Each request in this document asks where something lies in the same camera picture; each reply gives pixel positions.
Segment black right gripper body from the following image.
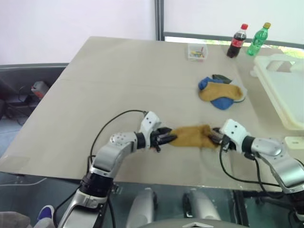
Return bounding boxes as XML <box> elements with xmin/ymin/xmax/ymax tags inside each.
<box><xmin>217</xmin><ymin>133</ymin><xmax>230</xmax><ymax>152</ymax></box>

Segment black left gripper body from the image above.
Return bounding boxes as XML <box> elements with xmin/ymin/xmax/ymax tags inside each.
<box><xmin>150</xmin><ymin>127</ymin><xmax>168</xmax><ymax>152</ymax></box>

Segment blue sock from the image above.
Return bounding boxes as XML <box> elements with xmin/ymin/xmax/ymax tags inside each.
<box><xmin>210</xmin><ymin>96</ymin><xmax>247</xmax><ymax>112</ymax></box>
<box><xmin>198</xmin><ymin>76</ymin><xmax>214</xmax><ymax>91</ymax></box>

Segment dark green sock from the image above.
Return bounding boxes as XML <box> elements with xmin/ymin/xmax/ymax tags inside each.
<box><xmin>211</xmin><ymin>74</ymin><xmax>233</xmax><ymax>85</ymax></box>

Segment white plastic basket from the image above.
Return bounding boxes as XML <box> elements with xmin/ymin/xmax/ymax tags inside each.
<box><xmin>249</xmin><ymin>53</ymin><xmax>304</xmax><ymax>131</ymax></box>

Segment black table leg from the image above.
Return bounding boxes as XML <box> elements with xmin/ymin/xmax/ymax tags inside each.
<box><xmin>233</xmin><ymin>190</ymin><xmax>250</xmax><ymax>227</ymax></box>

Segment silver right robot leg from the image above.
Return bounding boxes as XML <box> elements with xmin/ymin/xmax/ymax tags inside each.
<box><xmin>182</xmin><ymin>189</ymin><xmax>222</xmax><ymax>228</ymax></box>

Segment silver robot leg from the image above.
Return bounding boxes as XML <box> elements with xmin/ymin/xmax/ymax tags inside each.
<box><xmin>182</xmin><ymin>189</ymin><xmax>222</xmax><ymax>228</ymax></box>
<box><xmin>125</xmin><ymin>187</ymin><xmax>159</xmax><ymax>228</ymax></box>

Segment small white flat block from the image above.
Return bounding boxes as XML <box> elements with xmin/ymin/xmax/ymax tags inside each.
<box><xmin>284</xmin><ymin>135</ymin><xmax>304</xmax><ymax>150</ymax></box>

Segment silver left robot leg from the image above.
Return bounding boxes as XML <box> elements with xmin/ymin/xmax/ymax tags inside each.
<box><xmin>125</xmin><ymin>187</ymin><xmax>159</xmax><ymax>228</ymax></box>

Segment clear plastic box colourful bits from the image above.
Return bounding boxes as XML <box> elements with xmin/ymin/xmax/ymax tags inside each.
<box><xmin>187</xmin><ymin>43</ymin><xmax>209</xmax><ymax>62</ymax></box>

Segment cola bottle red cap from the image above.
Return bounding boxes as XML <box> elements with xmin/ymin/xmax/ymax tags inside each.
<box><xmin>226</xmin><ymin>23</ymin><xmax>249</xmax><ymax>58</ymax></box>

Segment green soda bottle yellow cap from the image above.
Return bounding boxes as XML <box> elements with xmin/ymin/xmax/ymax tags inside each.
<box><xmin>246</xmin><ymin>22</ymin><xmax>272</xmax><ymax>57</ymax></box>

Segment red grey device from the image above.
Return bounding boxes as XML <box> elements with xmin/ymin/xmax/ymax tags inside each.
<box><xmin>31</xmin><ymin>80</ymin><xmax>50</xmax><ymax>99</ymax></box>

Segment blue shoe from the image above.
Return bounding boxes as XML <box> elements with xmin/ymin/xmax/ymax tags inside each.
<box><xmin>37</xmin><ymin>205</ymin><xmax>55</xmax><ymax>222</ymax></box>

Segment grey fabric lump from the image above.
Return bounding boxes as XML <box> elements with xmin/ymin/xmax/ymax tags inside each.
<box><xmin>0</xmin><ymin>210</ymin><xmax>32</xmax><ymax>228</ymax></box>

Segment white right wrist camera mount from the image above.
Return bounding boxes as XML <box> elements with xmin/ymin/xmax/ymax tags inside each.
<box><xmin>218</xmin><ymin>119</ymin><xmax>248</xmax><ymax>150</ymax></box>

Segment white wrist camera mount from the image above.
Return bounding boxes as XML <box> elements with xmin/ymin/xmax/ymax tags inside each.
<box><xmin>138</xmin><ymin>111</ymin><xmax>162</xmax><ymax>139</ymax></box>
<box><xmin>218</xmin><ymin>119</ymin><xmax>248</xmax><ymax>150</ymax></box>

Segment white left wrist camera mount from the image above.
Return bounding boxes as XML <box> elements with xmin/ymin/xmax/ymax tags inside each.
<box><xmin>138</xmin><ymin>111</ymin><xmax>162</xmax><ymax>139</ymax></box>

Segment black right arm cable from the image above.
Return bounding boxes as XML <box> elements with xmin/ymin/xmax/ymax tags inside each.
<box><xmin>218</xmin><ymin>142</ymin><xmax>287</xmax><ymax>192</ymax></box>

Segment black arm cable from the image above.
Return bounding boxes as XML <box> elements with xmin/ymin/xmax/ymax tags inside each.
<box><xmin>218</xmin><ymin>142</ymin><xmax>287</xmax><ymax>192</ymax></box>
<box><xmin>87</xmin><ymin>109</ymin><xmax>149</xmax><ymax>175</ymax></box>

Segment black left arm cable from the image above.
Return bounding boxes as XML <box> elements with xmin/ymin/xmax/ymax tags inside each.
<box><xmin>87</xmin><ymin>109</ymin><xmax>149</xmax><ymax>175</ymax></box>

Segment grey window frame post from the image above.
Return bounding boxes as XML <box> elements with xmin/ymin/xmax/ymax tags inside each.
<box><xmin>154</xmin><ymin>0</ymin><xmax>165</xmax><ymax>42</ymax></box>

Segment black floor cables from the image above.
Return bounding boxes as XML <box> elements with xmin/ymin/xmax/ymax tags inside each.
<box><xmin>3</xmin><ymin>85</ymin><xmax>35</xmax><ymax>125</ymax></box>

